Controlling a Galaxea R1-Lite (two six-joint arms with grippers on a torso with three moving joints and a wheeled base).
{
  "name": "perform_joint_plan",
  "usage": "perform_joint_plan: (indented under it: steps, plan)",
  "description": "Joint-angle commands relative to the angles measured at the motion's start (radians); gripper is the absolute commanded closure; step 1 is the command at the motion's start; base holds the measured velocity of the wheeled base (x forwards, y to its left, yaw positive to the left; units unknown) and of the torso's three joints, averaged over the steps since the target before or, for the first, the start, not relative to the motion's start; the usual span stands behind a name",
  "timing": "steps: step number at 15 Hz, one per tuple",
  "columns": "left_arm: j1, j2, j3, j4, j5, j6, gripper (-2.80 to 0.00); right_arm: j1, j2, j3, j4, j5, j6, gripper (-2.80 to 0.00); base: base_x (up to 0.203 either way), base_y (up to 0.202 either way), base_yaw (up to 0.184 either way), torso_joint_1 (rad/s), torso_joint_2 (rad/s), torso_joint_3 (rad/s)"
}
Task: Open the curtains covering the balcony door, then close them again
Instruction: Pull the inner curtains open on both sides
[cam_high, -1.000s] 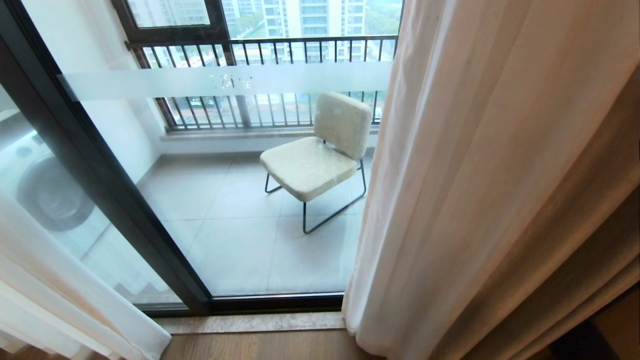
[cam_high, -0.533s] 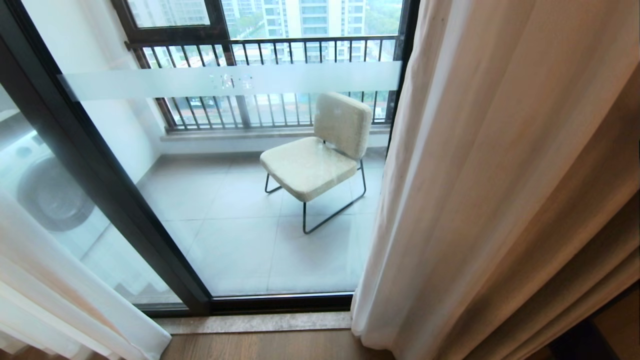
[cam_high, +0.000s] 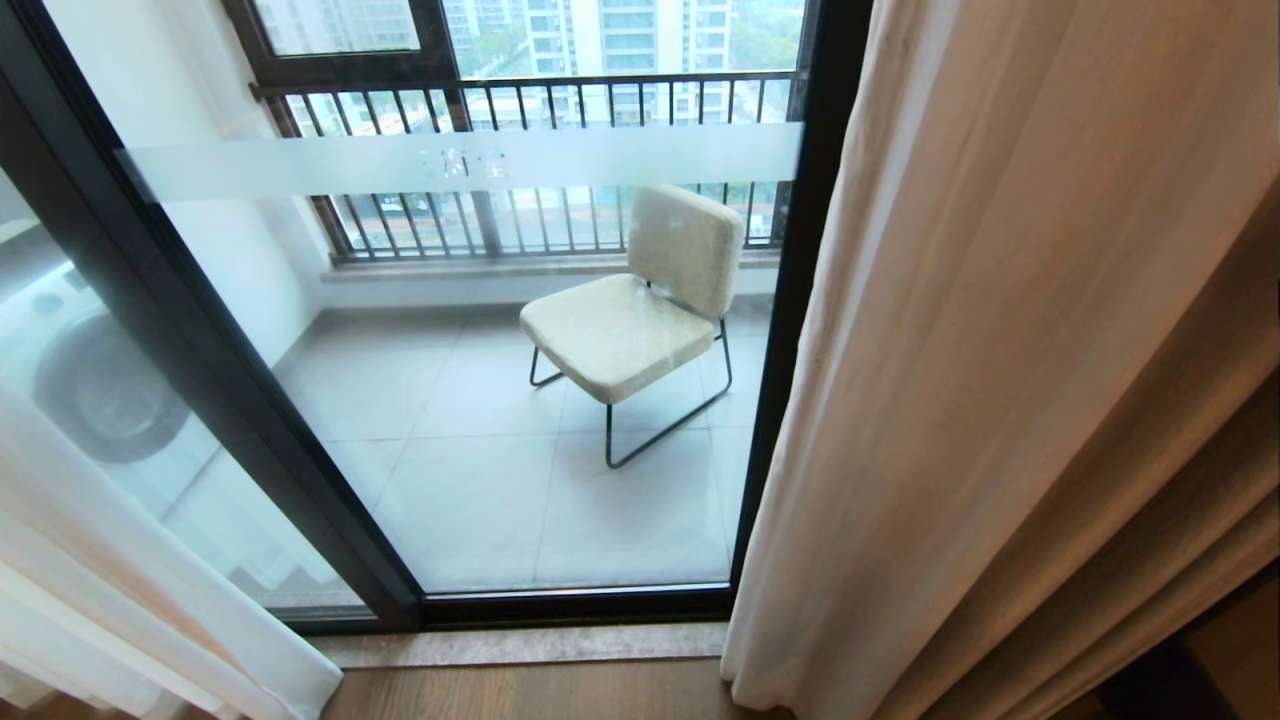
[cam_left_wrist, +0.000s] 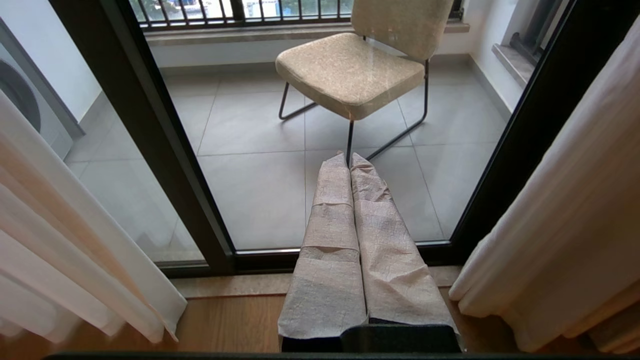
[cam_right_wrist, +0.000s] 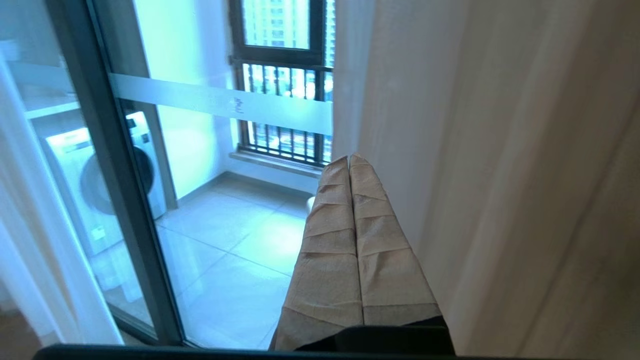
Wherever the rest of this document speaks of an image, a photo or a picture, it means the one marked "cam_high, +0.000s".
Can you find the dark metal balcony railing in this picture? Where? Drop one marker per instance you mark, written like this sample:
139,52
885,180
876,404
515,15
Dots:
520,100

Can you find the black framed glass balcony door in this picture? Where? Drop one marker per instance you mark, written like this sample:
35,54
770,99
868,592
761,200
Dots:
300,470

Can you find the cream cushioned metal chair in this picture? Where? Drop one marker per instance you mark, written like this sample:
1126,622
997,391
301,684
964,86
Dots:
625,325

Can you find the beige curtain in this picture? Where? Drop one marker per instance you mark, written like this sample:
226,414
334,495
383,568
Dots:
1000,350

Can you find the white washing machine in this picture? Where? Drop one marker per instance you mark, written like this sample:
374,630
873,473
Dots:
90,370

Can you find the white sheer curtain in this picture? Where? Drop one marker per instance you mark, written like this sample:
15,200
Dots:
120,600

